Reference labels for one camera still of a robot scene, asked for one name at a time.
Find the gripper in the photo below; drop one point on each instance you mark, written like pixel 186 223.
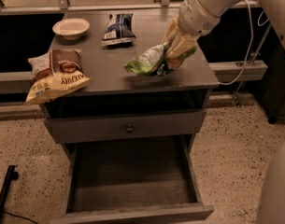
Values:
pixel 196 19

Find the blue and white chip bag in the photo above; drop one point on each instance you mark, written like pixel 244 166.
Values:
pixel 118 30

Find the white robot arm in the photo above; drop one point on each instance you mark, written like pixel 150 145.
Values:
pixel 271 209

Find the white ceramic bowl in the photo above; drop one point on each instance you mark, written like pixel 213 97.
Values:
pixel 71 29

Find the open grey lower drawer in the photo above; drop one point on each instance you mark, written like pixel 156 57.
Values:
pixel 133 181

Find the closed grey upper drawer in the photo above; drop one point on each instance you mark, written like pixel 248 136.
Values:
pixel 87 129

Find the metal railing frame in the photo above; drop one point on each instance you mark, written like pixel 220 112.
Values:
pixel 86 0

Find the black stand leg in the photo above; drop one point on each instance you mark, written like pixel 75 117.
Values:
pixel 10 175

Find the brown and cream snack bag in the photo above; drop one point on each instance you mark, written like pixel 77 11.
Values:
pixel 56 73

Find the green rice chip bag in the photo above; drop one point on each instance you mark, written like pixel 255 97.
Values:
pixel 153 63

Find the grey wooden drawer cabinet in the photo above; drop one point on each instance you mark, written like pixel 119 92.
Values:
pixel 117 92

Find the round metal drawer knob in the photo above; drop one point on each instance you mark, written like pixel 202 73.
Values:
pixel 129 129

